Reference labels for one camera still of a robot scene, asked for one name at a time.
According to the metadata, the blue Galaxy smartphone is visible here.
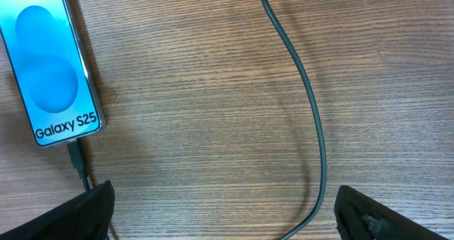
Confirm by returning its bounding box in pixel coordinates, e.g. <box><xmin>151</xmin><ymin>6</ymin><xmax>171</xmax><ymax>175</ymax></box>
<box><xmin>1</xmin><ymin>0</ymin><xmax>105</xmax><ymax>147</ymax></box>

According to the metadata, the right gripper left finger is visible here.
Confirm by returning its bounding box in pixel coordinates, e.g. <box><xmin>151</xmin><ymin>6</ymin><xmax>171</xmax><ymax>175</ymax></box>
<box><xmin>1</xmin><ymin>180</ymin><xmax>115</xmax><ymax>240</ymax></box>

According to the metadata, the black USB charging cable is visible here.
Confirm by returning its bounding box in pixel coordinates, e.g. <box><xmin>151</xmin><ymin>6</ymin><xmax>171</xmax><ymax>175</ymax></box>
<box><xmin>67</xmin><ymin>0</ymin><xmax>328</xmax><ymax>240</ymax></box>

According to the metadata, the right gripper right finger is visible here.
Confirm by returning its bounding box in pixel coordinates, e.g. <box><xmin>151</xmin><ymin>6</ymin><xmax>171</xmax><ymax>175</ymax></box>
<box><xmin>334</xmin><ymin>185</ymin><xmax>447</xmax><ymax>240</ymax></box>

